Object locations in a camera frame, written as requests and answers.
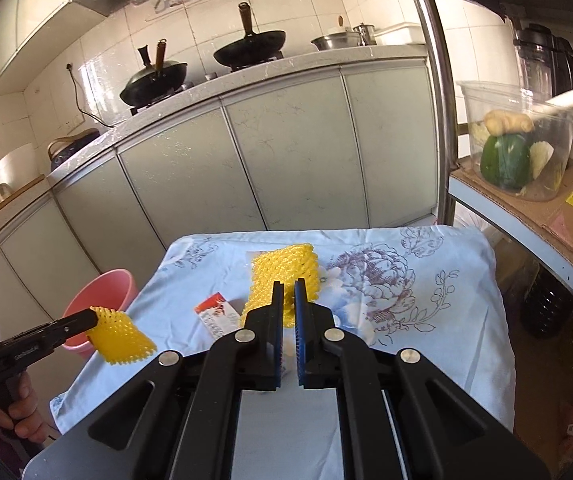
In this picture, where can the metal shelf rack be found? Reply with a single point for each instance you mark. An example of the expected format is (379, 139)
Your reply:
(436, 85)

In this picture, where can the black blender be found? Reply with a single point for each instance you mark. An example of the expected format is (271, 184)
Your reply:
(551, 55)

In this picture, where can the dark rice cooker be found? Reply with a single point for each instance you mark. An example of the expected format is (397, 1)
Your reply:
(74, 147)

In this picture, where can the red and white wrapper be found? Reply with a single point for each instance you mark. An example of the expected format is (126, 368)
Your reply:
(214, 312)

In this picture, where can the cardboard sheet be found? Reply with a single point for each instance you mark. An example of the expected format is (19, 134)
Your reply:
(541, 210)

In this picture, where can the large yellow foam net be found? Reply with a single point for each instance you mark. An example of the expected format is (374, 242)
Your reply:
(281, 265)

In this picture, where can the steel basin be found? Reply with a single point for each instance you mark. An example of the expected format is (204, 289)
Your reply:
(336, 40)

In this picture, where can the small steel saucepan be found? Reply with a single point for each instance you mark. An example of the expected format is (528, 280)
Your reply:
(366, 34)

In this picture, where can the potato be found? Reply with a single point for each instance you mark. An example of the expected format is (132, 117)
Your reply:
(508, 122)

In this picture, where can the cabbage piece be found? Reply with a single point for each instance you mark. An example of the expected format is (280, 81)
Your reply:
(541, 157)

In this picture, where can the dark oil bottle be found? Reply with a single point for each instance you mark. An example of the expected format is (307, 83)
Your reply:
(546, 305)

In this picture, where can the clear plastic container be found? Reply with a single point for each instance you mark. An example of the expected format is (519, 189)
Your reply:
(473, 110)

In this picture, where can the small yellow foam net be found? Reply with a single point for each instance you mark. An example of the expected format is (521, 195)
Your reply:
(121, 340)

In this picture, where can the green pepper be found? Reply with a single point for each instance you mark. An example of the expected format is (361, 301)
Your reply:
(506, 160)

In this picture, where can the wall cabinet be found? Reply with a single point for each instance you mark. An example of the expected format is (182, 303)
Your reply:
(21, 20)

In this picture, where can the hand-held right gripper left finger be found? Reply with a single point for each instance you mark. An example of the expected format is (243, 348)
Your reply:
(271, 340)

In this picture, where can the pink plastic bucket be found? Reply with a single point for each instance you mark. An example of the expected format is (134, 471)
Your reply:
(101, 290)

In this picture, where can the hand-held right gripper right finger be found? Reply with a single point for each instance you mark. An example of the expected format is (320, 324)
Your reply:
(300, 345)

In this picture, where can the white kitchen appliance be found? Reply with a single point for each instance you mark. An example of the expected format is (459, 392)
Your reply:
(16, 167)

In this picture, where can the kitchen counter cabinet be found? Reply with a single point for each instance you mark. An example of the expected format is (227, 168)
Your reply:
(291, 160)

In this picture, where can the person's left hand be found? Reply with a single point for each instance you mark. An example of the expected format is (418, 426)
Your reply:
(24, 410)

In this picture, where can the blue floral cloth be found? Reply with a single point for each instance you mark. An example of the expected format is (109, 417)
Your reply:
(416, 360)

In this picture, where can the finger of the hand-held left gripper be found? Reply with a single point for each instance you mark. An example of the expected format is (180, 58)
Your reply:
(74, 322)

